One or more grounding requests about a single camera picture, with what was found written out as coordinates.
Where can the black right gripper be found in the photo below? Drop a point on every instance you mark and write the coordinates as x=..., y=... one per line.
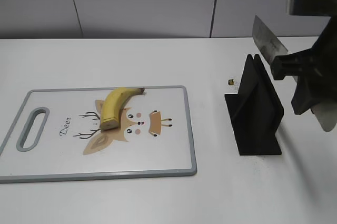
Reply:
x=316, y=69

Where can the yellow banana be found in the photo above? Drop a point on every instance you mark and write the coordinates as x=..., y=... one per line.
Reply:
x=114, y=102

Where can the black knife stand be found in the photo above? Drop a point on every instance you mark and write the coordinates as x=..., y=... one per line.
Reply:
x=255, y=111

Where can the white deer cutting board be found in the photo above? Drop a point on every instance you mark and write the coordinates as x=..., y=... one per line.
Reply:
x=56, y=136

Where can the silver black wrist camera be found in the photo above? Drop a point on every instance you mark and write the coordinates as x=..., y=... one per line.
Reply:
x=311, y=7

